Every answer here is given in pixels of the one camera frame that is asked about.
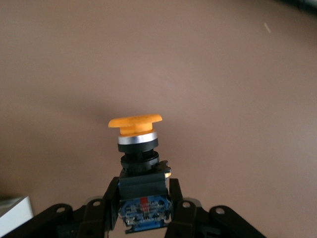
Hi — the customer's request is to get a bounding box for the orange mushroom push button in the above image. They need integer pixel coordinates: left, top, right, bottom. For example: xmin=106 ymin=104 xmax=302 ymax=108
xmin=107 ymin=113 xmax=173 ymax=234

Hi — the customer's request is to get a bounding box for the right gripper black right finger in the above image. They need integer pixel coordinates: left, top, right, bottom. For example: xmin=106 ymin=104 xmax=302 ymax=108
xmin=164 ymin=178 xmax=268 ymax=238

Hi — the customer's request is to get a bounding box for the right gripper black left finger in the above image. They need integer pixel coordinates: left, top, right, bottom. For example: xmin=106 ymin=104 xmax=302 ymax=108
xmin=14 ymin=177 xmax=120 ymax=238

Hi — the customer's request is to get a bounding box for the white drawer cabinet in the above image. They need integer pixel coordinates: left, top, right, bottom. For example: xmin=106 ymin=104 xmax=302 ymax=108
xmin=0 ymin=195 xmax=34 ymax=238

